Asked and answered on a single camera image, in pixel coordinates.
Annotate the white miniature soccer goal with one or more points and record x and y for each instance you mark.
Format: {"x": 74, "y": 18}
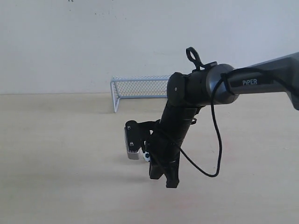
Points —
{"x": 137, "y": 87}

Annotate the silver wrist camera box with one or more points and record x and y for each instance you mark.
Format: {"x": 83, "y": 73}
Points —
{"x": 135, "y": 136}

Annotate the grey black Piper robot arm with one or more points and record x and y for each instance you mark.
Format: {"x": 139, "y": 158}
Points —
{"x": 210, "y": 85}

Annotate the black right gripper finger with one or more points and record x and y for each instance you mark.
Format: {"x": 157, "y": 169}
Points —
{"x": 172, "y": 177}

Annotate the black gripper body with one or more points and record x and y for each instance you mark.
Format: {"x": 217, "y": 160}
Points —
{"x": 164, "y": 151}

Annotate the small black white soccer ball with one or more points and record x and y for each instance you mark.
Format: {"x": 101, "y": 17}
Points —
{"x": 146, "y": 156}

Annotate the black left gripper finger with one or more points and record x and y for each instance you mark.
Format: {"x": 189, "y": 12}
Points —
{"x": 155, "y": 171}

